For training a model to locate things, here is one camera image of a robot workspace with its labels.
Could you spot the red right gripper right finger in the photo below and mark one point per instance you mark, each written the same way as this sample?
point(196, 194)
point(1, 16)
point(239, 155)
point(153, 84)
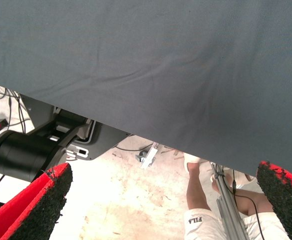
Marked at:
point(288, 200)

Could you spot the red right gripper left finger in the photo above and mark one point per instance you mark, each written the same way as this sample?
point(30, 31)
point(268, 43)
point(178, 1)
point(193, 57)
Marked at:
point(28, 212)

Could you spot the aluminium profile bar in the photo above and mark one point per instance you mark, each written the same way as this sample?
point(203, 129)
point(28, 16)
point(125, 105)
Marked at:
point(229, 212)

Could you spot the person in white shorts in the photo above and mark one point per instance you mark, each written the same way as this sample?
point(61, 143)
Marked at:
point(198, 195)

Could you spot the small black box red light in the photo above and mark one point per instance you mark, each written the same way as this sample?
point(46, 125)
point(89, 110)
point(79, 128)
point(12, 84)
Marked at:
point(1, 125)

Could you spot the grey robot chassis panel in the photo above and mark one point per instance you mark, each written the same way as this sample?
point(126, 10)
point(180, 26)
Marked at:
point(105, 142)

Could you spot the dark grey table cloth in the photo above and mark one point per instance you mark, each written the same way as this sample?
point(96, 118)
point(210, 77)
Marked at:
point(145, 62)

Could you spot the black robot frame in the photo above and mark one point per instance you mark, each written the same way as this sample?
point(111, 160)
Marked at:
point(23, 155)

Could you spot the caster wheel with bracket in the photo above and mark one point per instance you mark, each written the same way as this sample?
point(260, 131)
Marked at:
point(149, 156)

